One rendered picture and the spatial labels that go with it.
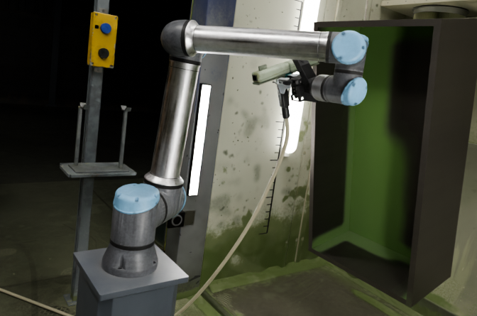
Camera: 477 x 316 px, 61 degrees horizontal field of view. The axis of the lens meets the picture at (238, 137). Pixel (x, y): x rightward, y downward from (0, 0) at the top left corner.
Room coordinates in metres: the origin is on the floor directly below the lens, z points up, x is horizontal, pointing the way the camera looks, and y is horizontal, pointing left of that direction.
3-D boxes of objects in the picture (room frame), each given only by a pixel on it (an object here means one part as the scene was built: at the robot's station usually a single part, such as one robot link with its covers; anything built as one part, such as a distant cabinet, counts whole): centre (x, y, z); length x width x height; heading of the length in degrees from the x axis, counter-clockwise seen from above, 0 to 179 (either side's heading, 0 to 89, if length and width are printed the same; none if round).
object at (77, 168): (1.98, 0.67, 0.95); 0.26 x 0.15 x 0.32; 127
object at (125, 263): (1.34, 0.32, 0.69); 0.19 x 0.19 x 0.10
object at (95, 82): (2.10, 0.77, 0.82); 0.06 x 0.06 x 1.64; 37
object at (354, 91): (1.34, -0.32, 1.34); 0.12 x 0.09 x 0.10; 37
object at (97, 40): (2.06, 0.74, 1.42); 0.12 x 0.06 x 0.26; 127
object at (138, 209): (1.35, 0.31, 0.83); 0.17 x 0.15 x 0.18; 163
